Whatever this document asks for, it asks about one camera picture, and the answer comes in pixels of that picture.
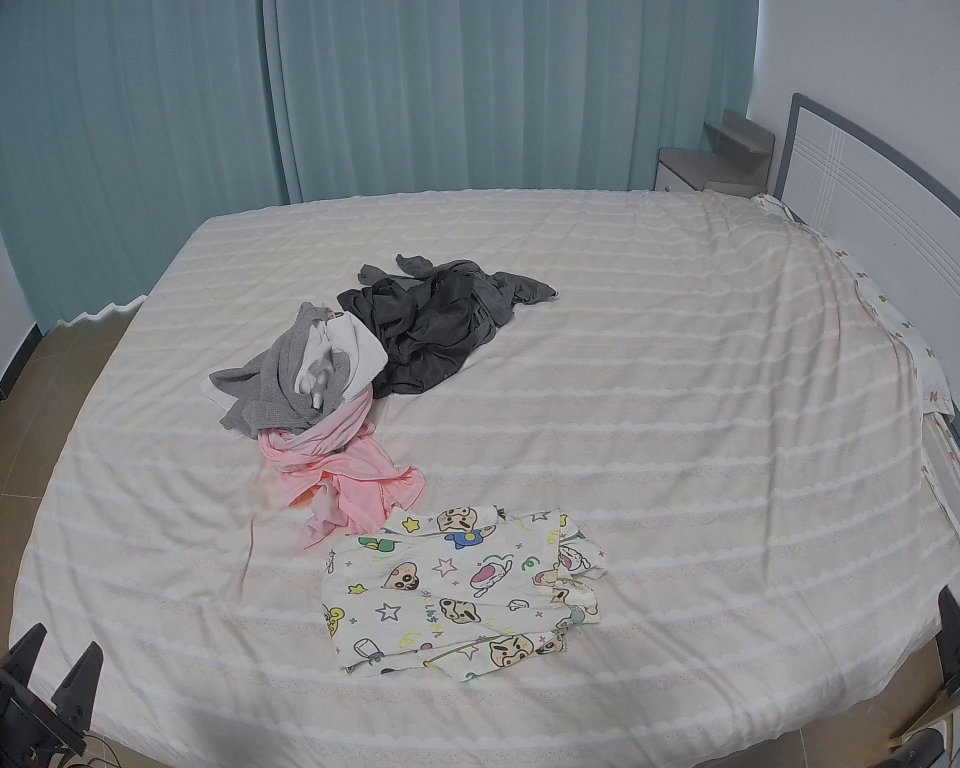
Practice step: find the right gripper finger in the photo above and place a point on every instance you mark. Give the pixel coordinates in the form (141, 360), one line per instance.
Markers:
(951, 645)

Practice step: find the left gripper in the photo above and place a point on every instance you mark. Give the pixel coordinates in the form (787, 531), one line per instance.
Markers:
(37, 712)

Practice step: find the white printed pyjama top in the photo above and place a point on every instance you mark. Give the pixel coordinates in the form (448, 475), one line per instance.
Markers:
(450, 592)

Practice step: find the pink garment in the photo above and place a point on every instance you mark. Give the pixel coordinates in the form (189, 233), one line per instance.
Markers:
(352, 472)

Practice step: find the bed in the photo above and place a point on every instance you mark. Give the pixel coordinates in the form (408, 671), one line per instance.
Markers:
(675, 412)

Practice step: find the grey and white garment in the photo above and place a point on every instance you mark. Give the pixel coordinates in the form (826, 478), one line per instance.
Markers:
(274, 375)

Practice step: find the black garment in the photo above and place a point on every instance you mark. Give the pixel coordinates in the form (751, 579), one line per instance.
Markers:
(420, 352)

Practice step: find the blue-green curtain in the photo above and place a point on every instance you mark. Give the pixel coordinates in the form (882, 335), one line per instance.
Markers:
(510, 90)
(127, 150)

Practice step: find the grey bedside table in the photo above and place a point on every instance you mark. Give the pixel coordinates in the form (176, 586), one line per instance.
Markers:
(705, 165)

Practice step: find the dark grey garment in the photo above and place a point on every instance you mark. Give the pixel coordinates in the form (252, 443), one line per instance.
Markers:
(525, 289)

